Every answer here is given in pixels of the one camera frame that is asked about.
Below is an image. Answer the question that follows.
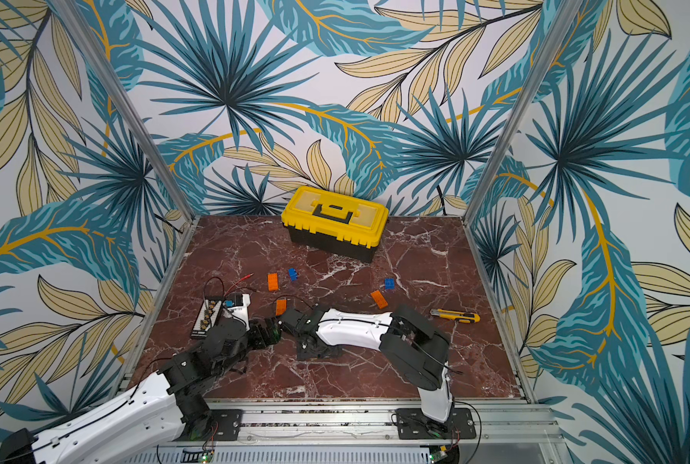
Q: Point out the black probe cable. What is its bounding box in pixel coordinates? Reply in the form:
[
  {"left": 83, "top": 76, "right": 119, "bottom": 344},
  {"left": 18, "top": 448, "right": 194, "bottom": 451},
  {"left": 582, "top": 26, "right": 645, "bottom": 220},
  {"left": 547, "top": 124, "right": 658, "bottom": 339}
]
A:
[{"left": 202, "top": 275, "right": 227, "bottom": 303}]

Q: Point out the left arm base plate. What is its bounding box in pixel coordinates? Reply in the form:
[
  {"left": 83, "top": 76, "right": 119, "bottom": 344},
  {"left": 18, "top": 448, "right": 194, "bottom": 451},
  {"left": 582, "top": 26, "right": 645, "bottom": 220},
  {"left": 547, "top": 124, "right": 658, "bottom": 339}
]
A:
[{"left": 188, "top": 409, "right": 244, "bottom": 443}]

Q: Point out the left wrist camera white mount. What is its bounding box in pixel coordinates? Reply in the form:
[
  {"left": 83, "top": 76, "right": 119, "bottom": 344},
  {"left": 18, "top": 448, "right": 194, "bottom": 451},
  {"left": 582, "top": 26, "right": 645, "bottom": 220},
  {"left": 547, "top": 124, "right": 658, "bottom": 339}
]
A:
[{"left": 220, "top": 292, "right": 251, "bottom": 329}]

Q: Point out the yellow black toolbox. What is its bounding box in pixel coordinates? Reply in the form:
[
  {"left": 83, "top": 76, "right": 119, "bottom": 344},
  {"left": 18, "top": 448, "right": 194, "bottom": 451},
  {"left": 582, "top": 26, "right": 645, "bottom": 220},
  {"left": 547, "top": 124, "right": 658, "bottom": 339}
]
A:
[{"left": 281, "top": 187, "right": 389, "bottom": 263}]

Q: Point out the aluminium front rail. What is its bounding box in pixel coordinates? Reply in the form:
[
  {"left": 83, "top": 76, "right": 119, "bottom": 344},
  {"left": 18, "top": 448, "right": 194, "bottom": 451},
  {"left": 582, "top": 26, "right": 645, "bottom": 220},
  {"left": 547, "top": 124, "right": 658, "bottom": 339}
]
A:
[{"left": 118, "top": 397, "right": 561, "bottom": 464}]

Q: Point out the orange 2x4 brick near left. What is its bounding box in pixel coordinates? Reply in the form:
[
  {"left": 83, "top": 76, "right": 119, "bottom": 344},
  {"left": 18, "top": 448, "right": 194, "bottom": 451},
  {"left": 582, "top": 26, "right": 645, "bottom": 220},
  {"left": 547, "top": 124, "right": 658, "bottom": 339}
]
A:
[{"left": 275, "top": 298, "right": 288, "bottom": 317}]

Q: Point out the yellow utility knife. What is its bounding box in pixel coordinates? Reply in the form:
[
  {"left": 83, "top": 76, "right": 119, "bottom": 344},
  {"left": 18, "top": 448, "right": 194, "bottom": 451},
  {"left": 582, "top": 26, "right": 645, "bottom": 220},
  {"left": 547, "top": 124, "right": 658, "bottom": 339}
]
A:
[{"left": 430, "top": 309, "right": 480, "bottom": 324}]

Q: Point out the orange 2x4 brick far left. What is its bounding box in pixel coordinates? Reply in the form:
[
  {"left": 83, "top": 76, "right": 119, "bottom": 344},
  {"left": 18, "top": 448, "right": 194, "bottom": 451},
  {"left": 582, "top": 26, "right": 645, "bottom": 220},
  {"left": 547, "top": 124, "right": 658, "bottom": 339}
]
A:
[{"left": 267, "top": 273, "right": 279, "bottom": 292}]

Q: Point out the orange 2x4 brick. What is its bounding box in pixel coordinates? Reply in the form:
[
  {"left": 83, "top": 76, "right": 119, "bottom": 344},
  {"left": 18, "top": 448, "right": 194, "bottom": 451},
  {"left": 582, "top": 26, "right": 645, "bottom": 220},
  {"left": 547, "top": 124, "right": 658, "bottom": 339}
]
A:
[
  {"left": 275, "top": 298, "right": 288, "bottom": 317},
  {"left": 267, "top": 273, "right": 279, "bottom": 292},
  {"left": 370, "top": 290, "right": 389, "bottom": 309}
]

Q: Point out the orange 2x4 brick centre right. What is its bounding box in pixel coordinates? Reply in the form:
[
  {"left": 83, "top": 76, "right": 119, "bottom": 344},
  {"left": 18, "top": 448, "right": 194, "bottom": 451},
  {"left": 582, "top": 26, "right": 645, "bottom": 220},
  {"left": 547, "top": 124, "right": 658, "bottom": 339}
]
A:
[{"left": 370, "top": 290, "right": 389, "bottom": 309}]

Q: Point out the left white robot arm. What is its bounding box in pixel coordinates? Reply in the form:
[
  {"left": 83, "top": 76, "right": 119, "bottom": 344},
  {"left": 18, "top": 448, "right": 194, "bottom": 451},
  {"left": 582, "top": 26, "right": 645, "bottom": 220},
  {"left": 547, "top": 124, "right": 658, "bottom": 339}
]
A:
[{"left": 0, "top": 318, "right": 281, "bottom": 463}]

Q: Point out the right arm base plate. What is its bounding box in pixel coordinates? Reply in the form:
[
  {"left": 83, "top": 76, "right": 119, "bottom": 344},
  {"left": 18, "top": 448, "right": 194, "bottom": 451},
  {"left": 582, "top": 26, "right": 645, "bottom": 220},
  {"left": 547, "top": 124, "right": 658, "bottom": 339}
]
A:
[{"left": 391, "top": 408, "right": 478, "bottom": 440}]

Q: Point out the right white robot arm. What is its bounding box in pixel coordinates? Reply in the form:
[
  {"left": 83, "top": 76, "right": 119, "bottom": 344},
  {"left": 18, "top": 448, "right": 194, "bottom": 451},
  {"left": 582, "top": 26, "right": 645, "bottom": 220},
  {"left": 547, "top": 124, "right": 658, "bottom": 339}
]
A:
[{"left": 277, "top": 305, "right": 453, "bottom": 423}]

